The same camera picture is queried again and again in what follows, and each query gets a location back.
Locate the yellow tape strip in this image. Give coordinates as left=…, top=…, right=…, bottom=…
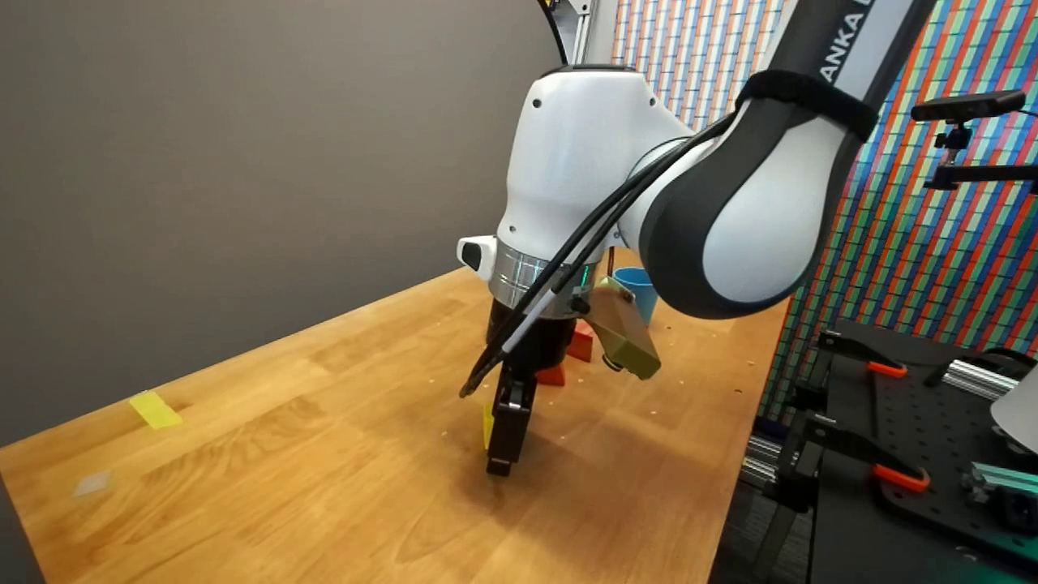
left=124, top=389, right=183, bottom=430

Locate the black camera bar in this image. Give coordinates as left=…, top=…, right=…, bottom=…
left=909, top=86, right=1030, bottom=124

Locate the white rounded device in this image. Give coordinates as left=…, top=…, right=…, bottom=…
left=985, top=364, right=1038, bottom=456

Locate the aluminium extrusion bar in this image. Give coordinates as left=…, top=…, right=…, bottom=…
left=936, top=356, right=1025, bottom=401
left=966, top=456, right=1038, bottom=516

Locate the grey fabric backdrop panel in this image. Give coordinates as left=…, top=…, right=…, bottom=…
left=0, top=0, right=578, bottom=448

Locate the black perforated breadboard table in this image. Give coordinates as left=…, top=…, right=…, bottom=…
left=709, top=321, right=1038, bottom=584

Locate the white stand pole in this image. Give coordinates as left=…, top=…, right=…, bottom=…
left=536, top=0, right=601, bottom=69

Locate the olive wrist camera box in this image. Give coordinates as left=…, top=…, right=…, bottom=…
left=583, top=272, right=665, bottom=383

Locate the black velcro strap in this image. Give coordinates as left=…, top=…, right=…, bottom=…
left=737, top=69, right=883, bottom=144

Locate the light blue plastic cup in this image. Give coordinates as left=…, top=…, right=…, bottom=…
left=613, top=267, right=660, bottom=323

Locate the black cable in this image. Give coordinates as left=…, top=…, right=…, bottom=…
left=457, top=102, right=759, bottom=401

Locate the orange-handled black clamp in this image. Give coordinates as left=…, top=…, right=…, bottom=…
left=796, top=410, right=935, bottom=498
left=814, top=326, right=913, bottom=385

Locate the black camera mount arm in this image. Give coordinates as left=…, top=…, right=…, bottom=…
left=922, top=120, right=1038, bottom=195

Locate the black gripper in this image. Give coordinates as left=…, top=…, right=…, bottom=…
left=482, top=295, right=578, bottom=481

